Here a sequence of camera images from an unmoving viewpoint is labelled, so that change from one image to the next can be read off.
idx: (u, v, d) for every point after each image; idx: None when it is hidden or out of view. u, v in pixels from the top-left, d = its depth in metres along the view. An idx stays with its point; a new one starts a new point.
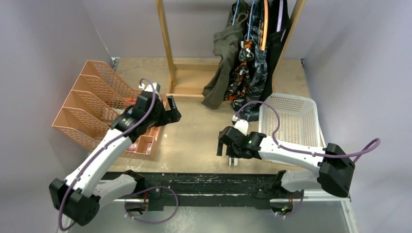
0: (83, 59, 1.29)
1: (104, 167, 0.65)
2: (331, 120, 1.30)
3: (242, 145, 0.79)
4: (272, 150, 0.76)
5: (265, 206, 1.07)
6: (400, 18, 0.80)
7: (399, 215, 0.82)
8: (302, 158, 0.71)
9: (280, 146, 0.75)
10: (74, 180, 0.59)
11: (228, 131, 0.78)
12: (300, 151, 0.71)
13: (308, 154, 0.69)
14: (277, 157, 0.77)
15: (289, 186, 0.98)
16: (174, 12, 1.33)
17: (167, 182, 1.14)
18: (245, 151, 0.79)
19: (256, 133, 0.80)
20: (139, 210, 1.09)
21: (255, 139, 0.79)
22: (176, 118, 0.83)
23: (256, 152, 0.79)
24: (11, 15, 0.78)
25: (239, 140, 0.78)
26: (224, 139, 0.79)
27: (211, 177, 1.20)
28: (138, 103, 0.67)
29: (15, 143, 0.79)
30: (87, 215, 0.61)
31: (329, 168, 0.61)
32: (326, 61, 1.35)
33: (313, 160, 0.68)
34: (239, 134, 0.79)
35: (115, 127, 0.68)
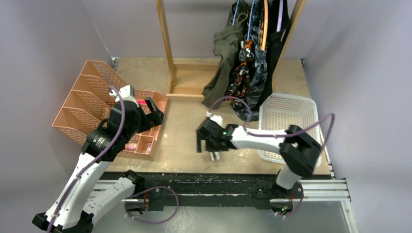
0: (83, 59, 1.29)
1: (84, 194, 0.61)
2: (331, 119, 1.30)
3: (219, 136, 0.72)
4: (241, 138, 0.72)
5: (265, 205, 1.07)
6: (400, 18, 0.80)
7: (399, 216, 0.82)
8: (266, 141, 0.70)
9: (248, 133, 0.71)
10: (53, 217, 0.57)
11: (205, 122, 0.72)
12: (264, 135, 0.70)
13: (272, 137, 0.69)
14: (245, 144, 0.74)
15: (284, 180, 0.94)
16: (174, 12, 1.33)
17: (167, 182, 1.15)
18: (221, 142, 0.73)
19: (231, 125, 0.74)
20: (139, 210, 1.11)
21: (231, 130, 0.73)
22: (160, 122, 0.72)
23: (231, 143, 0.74)
24: (11, 16, 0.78)
25: (216, 132, 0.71)
26: (202, 130, 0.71)
27: (211, 177, 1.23)
28: (111, 116, 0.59)
29: (14, 143, 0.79)
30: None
31: (289, 147, 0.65)
32: (326, 61, 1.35)
33: (275, 141, 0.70)
34: (216, 125, 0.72)
35: (88, 151, 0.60)
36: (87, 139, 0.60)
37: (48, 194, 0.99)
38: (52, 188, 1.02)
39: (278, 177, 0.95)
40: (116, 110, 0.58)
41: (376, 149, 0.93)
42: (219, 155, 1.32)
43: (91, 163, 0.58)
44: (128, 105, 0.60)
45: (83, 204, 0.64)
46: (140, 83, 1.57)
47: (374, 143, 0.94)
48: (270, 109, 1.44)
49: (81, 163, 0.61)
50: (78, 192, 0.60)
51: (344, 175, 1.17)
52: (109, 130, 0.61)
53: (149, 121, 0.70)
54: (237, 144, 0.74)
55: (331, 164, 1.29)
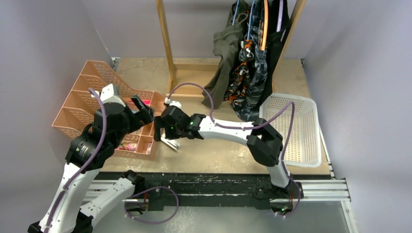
0: (83, 59, 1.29)
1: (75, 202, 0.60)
2: (330, 119, 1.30)
3: (184, 125, 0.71)
4: (209, 129, 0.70)
5: (265, 206, 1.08)
6: (400, 18, 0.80)
7: (400, 216, 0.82)
8: (234, 133, 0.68)
9: (215, 124, 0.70)
10: (45, 228, 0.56)
11: (170, 109, 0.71)
12: (230, 126, 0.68)
13: (238, 128, 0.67)
14: (214, 136, 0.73)
15: (276, 180, 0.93)
16: (174, 12, 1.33)
17: (167, 182, 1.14)
18: (187, 131, 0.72)
19: (197, 115, 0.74)
20: (139, 210, 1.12)
21: (198, 120, 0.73)
22: (149, 121, 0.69)
23: (197, 134, 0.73)
24: (11, 16, 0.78)
25: (182, 121, 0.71)
26: (166, 117, 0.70)
27: (211, 177, 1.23)
28: (96, 121, 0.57)
29: (14, 143, 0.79)
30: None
31: (254, 140, 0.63)
32: (326, 61, 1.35)
33: (243, 134, 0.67)
34: (183, 114, 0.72)
35: (74, 159, 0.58)
36: (71, 147, 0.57)
37: (47, 193, 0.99)
38: (52, 188, 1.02)
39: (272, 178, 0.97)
40: (101, 114, 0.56)
41: (376, 149, 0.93)
42: (219, 155, 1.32)
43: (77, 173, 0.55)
44: (114, 108, 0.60)
45: (76, 211, 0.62)
46: (140, 83, 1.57)
47: (374, 143, 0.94)
48: (270, 109, 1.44)
49: (67, 174, 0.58)
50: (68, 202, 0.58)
51: (344, 174, 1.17)
52: (94, 136, 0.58)
53: (139, 120, 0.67)
54: (202, 135, 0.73)
55: (331, 164, 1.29)
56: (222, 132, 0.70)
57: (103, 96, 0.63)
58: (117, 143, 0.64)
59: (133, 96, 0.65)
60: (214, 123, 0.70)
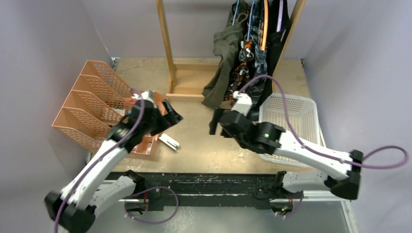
0: (83, 59, 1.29)
1: (99, 179, 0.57)
2: (331, 119, 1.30)
3: (252, 136, 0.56)
4: (294, 151, 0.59)
5: (266, 206, 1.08)
6: (400, 18, 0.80)
7: (400, 216, 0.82)
8: (330, 164, 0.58)
9: (303, 146, 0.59)
10: (69, 193, 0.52)
11: (232, 114, 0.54)
12: (328, 156, 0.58)
13: (337, 159, 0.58)
14: (291, 157, 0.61)
15: (291, 188, 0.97)
16: (174, 12, 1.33)
17: (167, 182, 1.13)
18: (256, 145, 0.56)
19: (268, 123, 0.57)
20: (139, 210, 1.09)
21: (270, 129, 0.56)
22: (176, 123, 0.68)
23: (271, 148, 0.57)
24: (11, 16, 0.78)
25: (249, 130, 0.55)
26: (230, 125, 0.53)
27: (211, 177, 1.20)
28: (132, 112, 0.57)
29: (15, 143, 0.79)
30: (83, 226, 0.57)
31: (361, 180, 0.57)
32: (326, 61, 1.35)
33: (341, 168, 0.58)
34: (249, 122, 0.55)
35: (110, 138, 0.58)
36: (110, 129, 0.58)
37: (47, 193, 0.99)
38: (52, 188, 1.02)
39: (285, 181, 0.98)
40: (139, 108, 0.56)
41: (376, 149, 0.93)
42: (219, 155, 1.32)
43: (111, 150, 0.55)
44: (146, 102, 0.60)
45: (94, 191, 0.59)
46: (140, 83, 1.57)
47: (375, 143, 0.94)
48: (270, 109, 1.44)
49: (103, 148, 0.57)
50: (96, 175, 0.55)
51: None
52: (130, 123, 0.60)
53: (166, 121, 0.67)
54: (278, 151, 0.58)
55: None
56: (311, 158, 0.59)
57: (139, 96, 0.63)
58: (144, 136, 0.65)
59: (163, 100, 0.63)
60: (304, 145, 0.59)
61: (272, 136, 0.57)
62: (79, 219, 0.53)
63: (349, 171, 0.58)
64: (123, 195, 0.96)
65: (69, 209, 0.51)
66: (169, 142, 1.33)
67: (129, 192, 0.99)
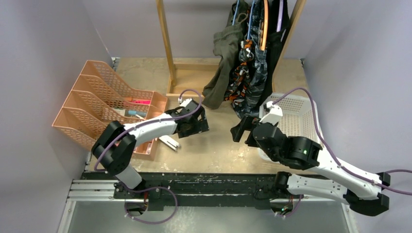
0: (83, 59, 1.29)
1: (149, 134, 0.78)
2: (331, 119, 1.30)
3: (289, 152, 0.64)
4: (333, 170, 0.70)
5: (266, 206, 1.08)
6: (400, 17, 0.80)
7: (400, 216, 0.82)
8: (363, 185, 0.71)
9: (340, 167, 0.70)
10: (132, 127, 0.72)
11: (269, 129, 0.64)
12: (363, 178, 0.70)
13: (370, 182, 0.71)
14: (328, 174, 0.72)
15: (296, 191, 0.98)
16: (174, 12, 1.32)
17: (167, 182, 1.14)
18: (291, 160, 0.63)
19: (308, 140, 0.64)
20: (139, 210, 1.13)
21: (307, 144, 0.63)
22: (205, 128, 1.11)
23: (306, 163, 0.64)
24: (11, 16, 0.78)
25: (283, 143, 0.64)
26: (266, 140, 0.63)
27: (211, 177, 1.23)
28: (189, 105, 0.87)
29: (14, 143, 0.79)
30: (118, 166, 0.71)
31: (386, 200, 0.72)
32: (326, 61, 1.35)
33: (372, 189, 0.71)
34: (283, 136, 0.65)
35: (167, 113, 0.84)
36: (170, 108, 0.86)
37: (47, 193, 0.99)
38: (52, 188, 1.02)
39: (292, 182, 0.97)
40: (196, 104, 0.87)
41: (375, 148, 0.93)
42: (219, 155, 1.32)
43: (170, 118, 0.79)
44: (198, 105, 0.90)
45: (140, 142, 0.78)
46: (140, 83, 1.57)
47: (374, 143, 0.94)
48: None
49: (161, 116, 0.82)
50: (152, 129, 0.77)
51: None
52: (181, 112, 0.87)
53: (198, 127, 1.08)
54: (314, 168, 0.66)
55: None
56: (348, 177, 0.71)
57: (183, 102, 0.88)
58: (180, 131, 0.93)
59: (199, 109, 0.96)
60: (344, 167, 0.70)
61: (310, 153, 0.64)
62: (127, 152, 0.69)
63: (379, 193, 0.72)
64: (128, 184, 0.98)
65: (128, 138, 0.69)
66: (169, 142, 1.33)
67: (130, 185, 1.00)
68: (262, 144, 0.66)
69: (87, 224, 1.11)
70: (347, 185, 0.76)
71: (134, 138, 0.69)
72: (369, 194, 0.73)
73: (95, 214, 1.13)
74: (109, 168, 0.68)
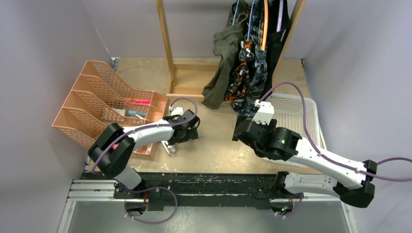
0: (83, 59, 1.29)
1: (147, 139, 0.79)
2: (331, 119, 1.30)
3: (267, 143, 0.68)
4: (312, 158, 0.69)
5: (266, 206, 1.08)
6: (400, 17, 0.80)
7: (400, 216, 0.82)
8: (345, 173, 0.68)
9: (320, 155, 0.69)
10: (131, 131, 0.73)
11: (247, 124, 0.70)
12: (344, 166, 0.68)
13: (352, 170, 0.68)
14: (308, 163, 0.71)
15: (293, 189, 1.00)
16: (174, 12, 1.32)
17: (167, 182, 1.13)
18: (270, 150, 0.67)
19: (285, 130, 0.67)
20: (139, 210, 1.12)
21: (284, 135, 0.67)
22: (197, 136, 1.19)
23: (286, 154, 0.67)
24: (11, 16, 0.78)
25: (263, 137, 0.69)
26: (244, 134, 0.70)
27: (211, 177, 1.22)
28: (187, 112, 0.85)
29: (14, 143, 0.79)
30: (114, 169, 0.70)
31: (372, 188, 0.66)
32: (326, 61, 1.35)
33: (356, 177, 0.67)
34: (262, 130, 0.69)
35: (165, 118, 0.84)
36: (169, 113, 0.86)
37: (47, 193, 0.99)
38: (51, 188, 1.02)
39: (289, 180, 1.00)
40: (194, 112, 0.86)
41: (375, 148, 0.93)
42: (219, 155, 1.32)
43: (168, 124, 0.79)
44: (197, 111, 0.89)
45: (137, 145, 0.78)
46: (140, 83, 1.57)
47: (374, 143, 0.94)
48: None
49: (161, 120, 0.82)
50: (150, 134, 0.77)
51: None
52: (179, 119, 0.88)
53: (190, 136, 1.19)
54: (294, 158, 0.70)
55: None
56: (329, 166, 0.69)
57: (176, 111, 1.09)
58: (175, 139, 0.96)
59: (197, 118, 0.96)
60: (323, 155, 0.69)
61: (288, 143, 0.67)
62: (125, 155, 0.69)
63: (363, 181, 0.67)
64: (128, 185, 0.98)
65: (127, 141, 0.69)
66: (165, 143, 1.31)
67: (130, 186, 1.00)
68: (245, 141, 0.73)
69: (87, 224, 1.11)
70: (333, 176, 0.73)
71: (133, 141, 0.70)
72: (353, 184, 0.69)
73: (95, 214, 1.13)
74: (106, 170, 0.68)
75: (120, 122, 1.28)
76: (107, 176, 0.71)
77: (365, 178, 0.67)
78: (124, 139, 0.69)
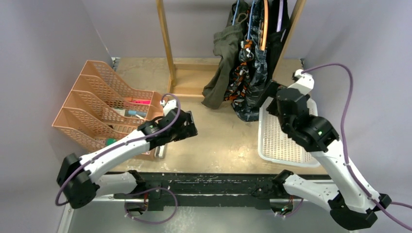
0: (83, 59, 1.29)
1: (116, 161, 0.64)
2: (331, 119, 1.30)
3: (301, 126, 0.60)
4: (336, 163, 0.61)
5: (264, 205, 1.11)
6: (400, 17, 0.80)
7: (400, 216, 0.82)
8: (357, 193, 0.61)
9: (346, 165, 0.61)
10: (87, 161, 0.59)
11: (297, 95, 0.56)
12: (361, 188, 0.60)
13: (367, 194, 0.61)
14: (328, 166, 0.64)
15: (292, 189, 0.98)
16: (174, 12, 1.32)
17: (167, 182, 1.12)
18: (301, 136, 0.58)
19: (329, 124, 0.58)
20: (139, 210, 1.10)
21: (325, 128, 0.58)
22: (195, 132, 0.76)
23: (315, 146, 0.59)
24: (11, 16, 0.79)
25: (302, 117, 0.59)
26: (288, 103, 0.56)
27: (211, 177, 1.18)
28: (167, 115, 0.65)
29: (15, 143, 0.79)
30: (81, 200, 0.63)
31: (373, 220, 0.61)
32: (326, 61, 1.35)
33: (365, 202, 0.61)
34: (306, 109, 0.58)
35: (140, 129, 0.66)
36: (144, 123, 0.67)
37: (47, 193, 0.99)
38: (51, 188, 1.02)
39: (289, 184, 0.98)
40: (175, 113, 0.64)
41: (375, 149, 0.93)
42: (219, 155, 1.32)
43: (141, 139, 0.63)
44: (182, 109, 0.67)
45: (109, 169, 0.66)
46: (140, 83, 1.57)
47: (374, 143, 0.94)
48: None
49: (131, 135, 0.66)
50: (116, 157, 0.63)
51: None
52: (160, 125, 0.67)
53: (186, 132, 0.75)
54: (320, 152, 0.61)
55: None
56: (347, 180, 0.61)
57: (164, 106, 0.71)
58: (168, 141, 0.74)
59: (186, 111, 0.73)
60: (350, 167, 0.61)
61: (323, 138, 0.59)
62: (83, 190, 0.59)
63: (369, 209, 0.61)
64: (122, 190, 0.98)
65: (82, 176, 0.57)
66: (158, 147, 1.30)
67: (126, 190, 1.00)
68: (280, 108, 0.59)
69: (87, 224, 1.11)
70: (341, 188, 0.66)
71: (88, 176, 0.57)
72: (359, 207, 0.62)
73: (94, 214, 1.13)
74: (71, 205, 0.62)
75: (120, 122, 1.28)
76: (76, 206, 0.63)
77: (372, 206, 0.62)
78: (77, 176, 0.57)
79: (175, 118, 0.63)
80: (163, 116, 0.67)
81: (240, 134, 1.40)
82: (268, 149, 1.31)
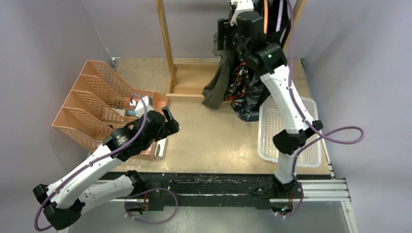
0: (83, 60, 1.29)
1: (86, 182, 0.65)
2: (331, 118, 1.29)
3: (256, 50, 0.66)
4: (279, 86, 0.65)
5: (265, 206, 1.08)
6: (398, 17, 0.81)
7: (400, 216, 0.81)
8: (294, 115, 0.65)
9: (288, 89, 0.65)
10: (53, 192, 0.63)
11: (256, 17, 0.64)
12: (299, 108, 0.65)
13: (302, 115, 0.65)
14: (273, 90, 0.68)
15: (282, 177, 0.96)
16: (174, 12, 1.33)
17: (167, 182, 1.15)
18: (253, 56, 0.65)
19: (280, 50, 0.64)
20: (139, 210, 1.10)
21: (275, 53, 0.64)
22: (176, 130, 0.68)
23: (263, 68, 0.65)
24: (11, 17, 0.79)
25: (257, 41, 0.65)
26: (246, 23, 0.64)
27: (211, 177, 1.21)
28: (138, 121, 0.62)
29: (15, 143, 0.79)
30: (65, 222, 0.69)
31: (302, 140, 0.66)
32: (326, 61, 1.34)
33: (299, 123, 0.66)
34: (263, 34, 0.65)
35: (108, 143, 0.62)
36: (111, 134, 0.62)
37: None
38: None
39: (277, 170, 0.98)
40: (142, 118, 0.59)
41: (376, 149, 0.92)
42: (219, 155, 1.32)
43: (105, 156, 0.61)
44: (157, 115, 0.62)
45: (85, 189, 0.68)
46: (140, 83, 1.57)
47: (374, 144, 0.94)
48: (270, 109, 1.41)
49: (99, 152, 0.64)
50: (82, 179, 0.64)
51: (344, 175, 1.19)
52: (132, 132, 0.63)
53: (166, 130, 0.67)
54: (267, 74, 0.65)
55: (331, 164, 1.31)
56: (286, 101, 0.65)
57: (138, 106, 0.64)
58: (149, 144, 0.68)
59: (164, 107, 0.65)
60: (291, 91, 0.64)
61: (273, 61, 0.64)
62: (57, 219, 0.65)
63: (301, 130, 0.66)
64: (119, 194, 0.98)
65: (49, 208, 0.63)
66: (158, 148, 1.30)
67: (126, 193, 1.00)
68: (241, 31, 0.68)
69: (87, 223, 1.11)
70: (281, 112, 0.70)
71: (52, 209, 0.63)
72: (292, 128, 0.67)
73: (94, 213, 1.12)
74: (56, 228, 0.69)
75: (120, 122, 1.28)
76: (60, 229, 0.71)
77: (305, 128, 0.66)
78: (46, 207, 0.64)
79: (141, 127, 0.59)
80: (134, 123, 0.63)
81: (240, 133, 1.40)
82: (268, 149, 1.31)
